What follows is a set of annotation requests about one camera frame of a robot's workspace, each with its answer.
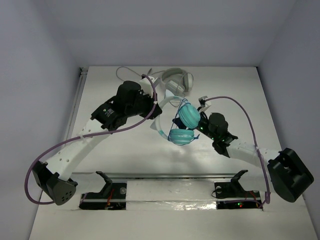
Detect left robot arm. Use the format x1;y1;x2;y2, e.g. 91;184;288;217
24;75;162;206

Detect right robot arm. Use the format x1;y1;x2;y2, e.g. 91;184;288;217
197;112;314;203

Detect grey headphone cable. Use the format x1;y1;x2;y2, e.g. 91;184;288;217
115;66;186;96

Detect aluminium rail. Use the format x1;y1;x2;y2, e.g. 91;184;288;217
104;173;237;180
62;67;89;141

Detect aluminium rail front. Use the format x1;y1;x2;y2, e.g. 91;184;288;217
104;173;237;180

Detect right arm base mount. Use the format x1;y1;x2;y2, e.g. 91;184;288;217
211;170;263;210

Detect aluminium rail left side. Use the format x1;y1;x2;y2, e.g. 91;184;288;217
62;67;89;141

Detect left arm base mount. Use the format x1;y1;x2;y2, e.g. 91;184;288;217
79;171;127;211

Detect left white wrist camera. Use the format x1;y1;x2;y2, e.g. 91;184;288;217
138;75;160;97

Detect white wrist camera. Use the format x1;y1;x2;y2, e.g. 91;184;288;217
138;75;160;97
197;95;212;113

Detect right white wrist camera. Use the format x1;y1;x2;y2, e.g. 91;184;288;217
197;95;212;113

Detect teal cat-ear headphones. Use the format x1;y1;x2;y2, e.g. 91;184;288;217
150;95;201;146

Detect white grey headphones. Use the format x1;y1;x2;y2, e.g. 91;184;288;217
160;67;194;97

